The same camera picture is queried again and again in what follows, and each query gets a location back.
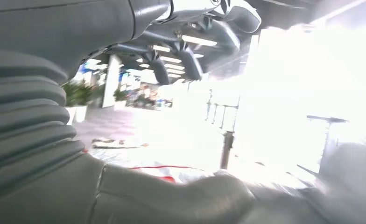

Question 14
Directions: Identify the white planter box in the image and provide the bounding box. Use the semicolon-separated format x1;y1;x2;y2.
65;105;88;125

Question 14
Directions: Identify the white pillar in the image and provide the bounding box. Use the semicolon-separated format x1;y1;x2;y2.
102;55;122;109

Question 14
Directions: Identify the small green potted plant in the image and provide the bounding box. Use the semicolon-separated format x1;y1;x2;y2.
113;89;128;103

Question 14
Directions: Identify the ceiling light strip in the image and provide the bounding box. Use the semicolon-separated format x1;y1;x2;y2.
181;35;218;47
160;56;183;64
164;63;185;71

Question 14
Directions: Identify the white package with red print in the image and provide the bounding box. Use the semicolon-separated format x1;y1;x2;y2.
84;148;221;186

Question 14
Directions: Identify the dark metal post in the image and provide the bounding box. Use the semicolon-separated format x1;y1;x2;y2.
219;131;235;170

